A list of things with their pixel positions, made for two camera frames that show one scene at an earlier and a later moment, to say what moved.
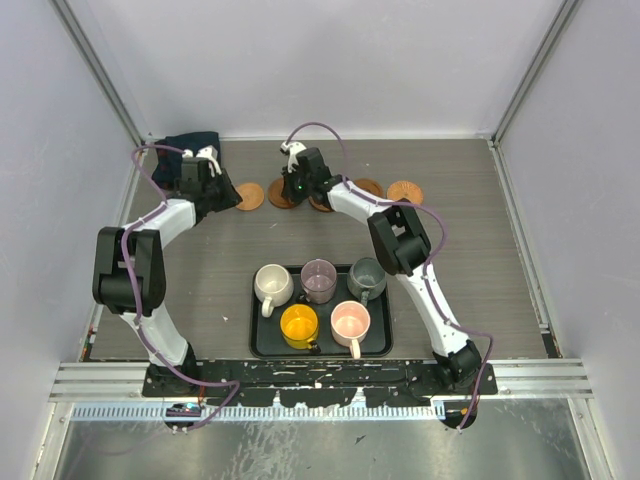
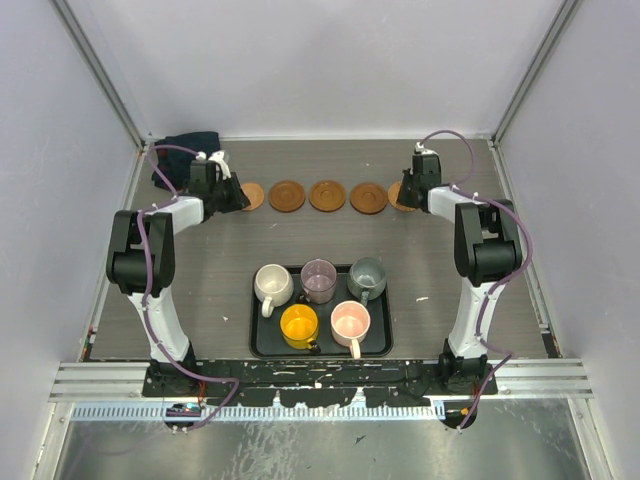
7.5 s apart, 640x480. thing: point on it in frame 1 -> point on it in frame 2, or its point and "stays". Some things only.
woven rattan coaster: [252, 196] stays
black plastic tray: [266, 337] stays
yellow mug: [298, 326] stays
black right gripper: [286, 188] -> [403, 198]
